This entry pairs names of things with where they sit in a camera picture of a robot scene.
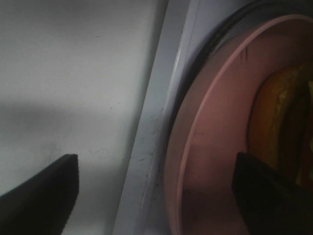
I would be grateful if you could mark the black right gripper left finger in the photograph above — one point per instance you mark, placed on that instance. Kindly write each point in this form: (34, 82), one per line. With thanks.
(42, 204)

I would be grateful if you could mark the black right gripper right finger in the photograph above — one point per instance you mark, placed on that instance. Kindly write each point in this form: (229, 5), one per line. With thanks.
(269, 203)

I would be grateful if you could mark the pink round plate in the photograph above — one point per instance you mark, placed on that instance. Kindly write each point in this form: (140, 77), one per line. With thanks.
(211, 124)

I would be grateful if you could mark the burger with lettuce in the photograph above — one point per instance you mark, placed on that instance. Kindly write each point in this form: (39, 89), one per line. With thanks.
(280, 131)

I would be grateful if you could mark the white microwave oven body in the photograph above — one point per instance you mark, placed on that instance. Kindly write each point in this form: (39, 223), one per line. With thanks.
(185, 27)

